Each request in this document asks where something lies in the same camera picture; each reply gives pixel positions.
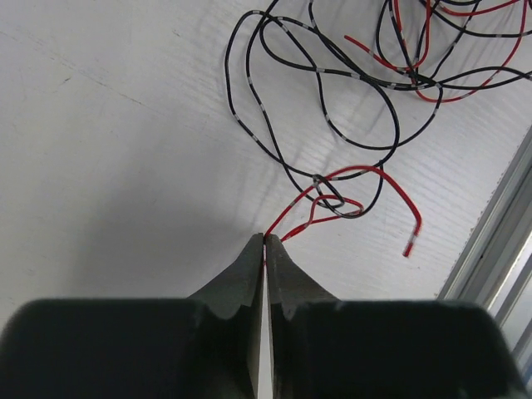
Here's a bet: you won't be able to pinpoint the aluminium mounting rail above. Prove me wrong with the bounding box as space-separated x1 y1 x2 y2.
438 132 531 385

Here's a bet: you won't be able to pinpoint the red and black wires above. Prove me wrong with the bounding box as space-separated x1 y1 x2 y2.
224 0 532 219

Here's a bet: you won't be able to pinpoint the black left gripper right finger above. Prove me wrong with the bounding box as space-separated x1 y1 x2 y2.
264 235 529 398

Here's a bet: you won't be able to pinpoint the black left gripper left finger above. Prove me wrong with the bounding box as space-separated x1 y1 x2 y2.
1 234 264 398

